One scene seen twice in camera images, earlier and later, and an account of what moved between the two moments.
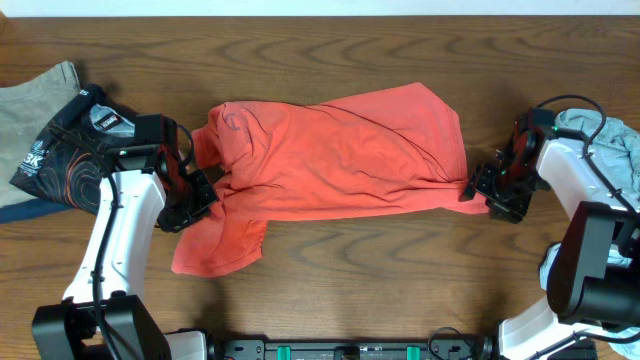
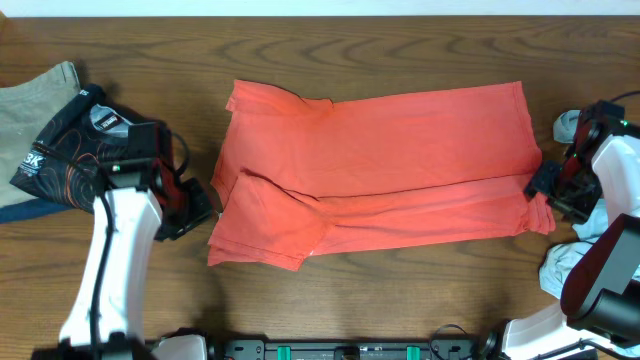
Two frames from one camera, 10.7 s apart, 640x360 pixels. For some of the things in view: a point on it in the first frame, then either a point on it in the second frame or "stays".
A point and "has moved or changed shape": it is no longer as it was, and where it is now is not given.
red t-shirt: x=393 y=151 has moved or changed shape
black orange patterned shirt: x=65 y=164 stays
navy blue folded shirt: x=29 y=209 stays
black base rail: x=437 y=350 stays
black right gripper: x=480 y=182 -> x=542 y=183
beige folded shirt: x=25 y=111 stays
